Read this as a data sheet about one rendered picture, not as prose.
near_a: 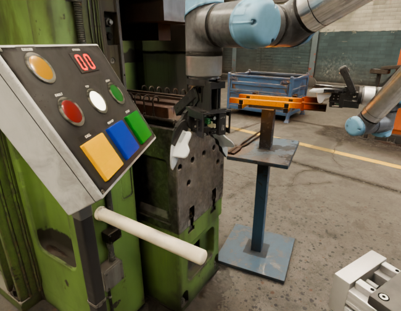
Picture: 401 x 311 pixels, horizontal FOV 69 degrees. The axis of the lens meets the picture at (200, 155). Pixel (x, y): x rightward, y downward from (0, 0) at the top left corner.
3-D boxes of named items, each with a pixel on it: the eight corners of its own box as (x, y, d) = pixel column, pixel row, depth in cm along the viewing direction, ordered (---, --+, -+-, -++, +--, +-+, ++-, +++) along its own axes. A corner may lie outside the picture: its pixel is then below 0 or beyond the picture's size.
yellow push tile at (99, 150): (124, 164, 58) (102, 131, 56) (109, 180, 51) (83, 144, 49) (117, 167, 58) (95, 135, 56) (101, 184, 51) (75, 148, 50)
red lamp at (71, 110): (90, 121, 53) (86, 98, 51) (67, 128, 49) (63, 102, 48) (79, 120, 55) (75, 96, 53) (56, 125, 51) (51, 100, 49)
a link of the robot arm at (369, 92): (376, 87, 112) (374, 85, 118) (363, 87, 113) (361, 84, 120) (372, 107, 114) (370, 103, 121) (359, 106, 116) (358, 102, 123)
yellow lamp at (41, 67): (61, 80, 51) (57, 53, 49) (35, 83, 47) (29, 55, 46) (50, 79, 52) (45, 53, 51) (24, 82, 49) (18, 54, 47)
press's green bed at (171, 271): (219, 268, 165) (222, 196, 148) (181, 318, 136) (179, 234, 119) (147, 236, 193) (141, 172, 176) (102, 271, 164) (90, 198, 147)
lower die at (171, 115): (197, 115, 124) (197, 94, 121) (168, 125, 108) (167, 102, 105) (126, 104, 145) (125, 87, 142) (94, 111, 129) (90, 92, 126)
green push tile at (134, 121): (152, 134, 76) (136, 109, 74) (144, 143, 69) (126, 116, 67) (147, 137, 77) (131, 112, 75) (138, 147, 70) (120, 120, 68)
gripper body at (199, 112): (201, 142, 59) (201, 81, 55) (181, 131, 66) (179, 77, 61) (231, 136, 63) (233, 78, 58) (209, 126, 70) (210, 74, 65)
